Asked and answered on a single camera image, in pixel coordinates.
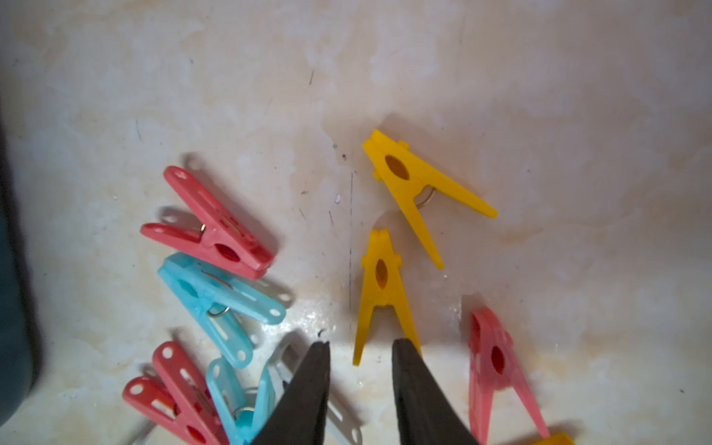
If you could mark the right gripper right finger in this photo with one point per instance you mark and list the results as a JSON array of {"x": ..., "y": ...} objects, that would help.
[{"x": 423, "y": 412}]

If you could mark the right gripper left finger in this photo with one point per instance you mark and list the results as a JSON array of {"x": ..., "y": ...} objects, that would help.
[{"x": 300, "y": 416}]

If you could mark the red clothespin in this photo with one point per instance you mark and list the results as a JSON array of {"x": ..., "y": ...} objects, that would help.
[
  {"x": 222, "y": 240},
  {"x": 178, "y": 398},
  {"x": 493, "y": 367}
]

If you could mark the yellow clothespin small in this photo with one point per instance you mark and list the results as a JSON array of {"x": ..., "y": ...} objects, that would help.
[{"x": 382, "y": 287}]

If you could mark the teal plastic storage box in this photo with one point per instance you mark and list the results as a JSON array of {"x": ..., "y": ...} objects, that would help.
[{"x": 16, "y": 346}]

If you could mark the grey clothespin centre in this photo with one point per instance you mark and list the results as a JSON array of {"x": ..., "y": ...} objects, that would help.
[{"x": 280, "y": 369}]

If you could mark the teal clothespin lower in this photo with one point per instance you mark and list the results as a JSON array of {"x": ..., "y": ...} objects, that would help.
[{"x": 243, "y": 412}]

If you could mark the teal clothespin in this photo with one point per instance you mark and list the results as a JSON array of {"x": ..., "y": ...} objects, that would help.
[
  {"x": 243, "y": 412},
  {"x": 214, "y": 298}
]

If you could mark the teal clothespin centre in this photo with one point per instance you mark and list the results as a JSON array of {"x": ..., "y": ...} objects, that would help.
[{"x": 214, "y": 298}]

